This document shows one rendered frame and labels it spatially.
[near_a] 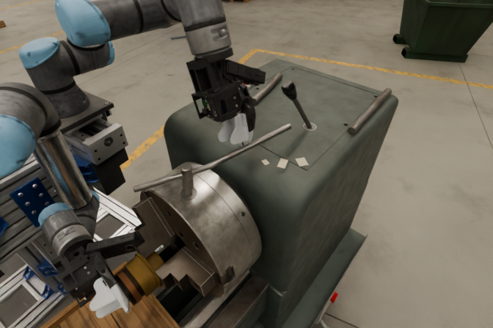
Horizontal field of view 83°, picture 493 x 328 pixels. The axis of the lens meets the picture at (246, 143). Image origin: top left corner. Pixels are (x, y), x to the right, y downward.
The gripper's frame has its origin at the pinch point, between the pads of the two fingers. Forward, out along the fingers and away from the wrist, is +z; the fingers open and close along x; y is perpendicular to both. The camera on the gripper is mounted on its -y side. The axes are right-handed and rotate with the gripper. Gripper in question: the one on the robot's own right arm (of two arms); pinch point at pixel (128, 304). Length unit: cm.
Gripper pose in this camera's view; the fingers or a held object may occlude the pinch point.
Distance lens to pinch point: 68.8
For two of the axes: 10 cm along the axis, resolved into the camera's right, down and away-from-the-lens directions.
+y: -6.8, 4.6, -5.7
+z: 7.3, 4.2, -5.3
